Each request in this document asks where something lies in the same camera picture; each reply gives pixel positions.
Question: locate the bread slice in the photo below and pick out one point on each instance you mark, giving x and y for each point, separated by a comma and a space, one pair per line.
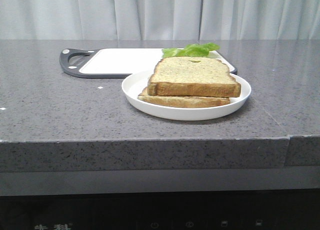
182, 102
192, 76

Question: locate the green lettuce leaf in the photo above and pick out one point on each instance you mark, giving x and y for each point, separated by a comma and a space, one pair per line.
191, 50

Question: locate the white round plate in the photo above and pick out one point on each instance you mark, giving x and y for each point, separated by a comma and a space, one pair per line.
134, 84

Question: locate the white cutting board grey rim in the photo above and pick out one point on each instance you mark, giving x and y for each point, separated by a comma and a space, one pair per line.
112, 63

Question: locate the black appliance control panel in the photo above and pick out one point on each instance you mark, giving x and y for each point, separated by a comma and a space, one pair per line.
266, 209

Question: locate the grey-white curtain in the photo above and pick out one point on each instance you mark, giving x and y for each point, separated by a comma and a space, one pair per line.
159, 19

